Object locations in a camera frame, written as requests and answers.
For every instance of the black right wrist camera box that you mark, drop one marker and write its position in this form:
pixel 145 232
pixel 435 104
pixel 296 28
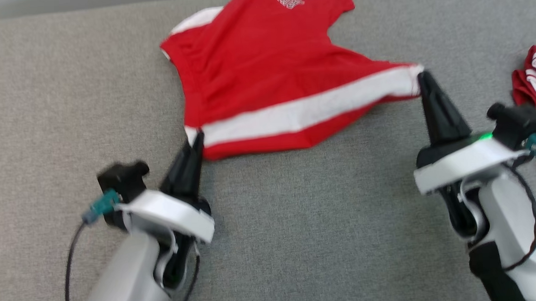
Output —
pixel 518 123

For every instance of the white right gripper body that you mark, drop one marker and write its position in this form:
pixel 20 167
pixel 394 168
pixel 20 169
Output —
pixel 458 162

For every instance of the red shirt with white sleeves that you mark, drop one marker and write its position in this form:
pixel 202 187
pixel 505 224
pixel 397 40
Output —
pixel 525 89

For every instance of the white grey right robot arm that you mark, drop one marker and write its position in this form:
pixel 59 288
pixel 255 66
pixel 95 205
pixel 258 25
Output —
pixel 511 221

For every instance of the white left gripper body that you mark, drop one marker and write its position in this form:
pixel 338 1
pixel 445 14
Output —
pixel 171 213

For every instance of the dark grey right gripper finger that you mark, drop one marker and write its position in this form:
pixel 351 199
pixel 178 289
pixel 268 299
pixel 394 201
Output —
pixel 440 116

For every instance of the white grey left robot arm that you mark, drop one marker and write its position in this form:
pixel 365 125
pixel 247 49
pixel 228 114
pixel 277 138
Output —
pixel 124 279

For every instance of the red shorts with white stripes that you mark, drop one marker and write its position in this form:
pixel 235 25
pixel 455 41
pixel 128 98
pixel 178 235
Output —
pixel 264 69

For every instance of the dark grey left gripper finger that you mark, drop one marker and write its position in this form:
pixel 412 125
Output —
pixel 181 177
pixel 200 162

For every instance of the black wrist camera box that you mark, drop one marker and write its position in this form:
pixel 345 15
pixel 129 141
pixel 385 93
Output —
pixel 122 184
pixel 518 123

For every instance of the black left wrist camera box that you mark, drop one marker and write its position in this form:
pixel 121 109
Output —
pixel 122 184

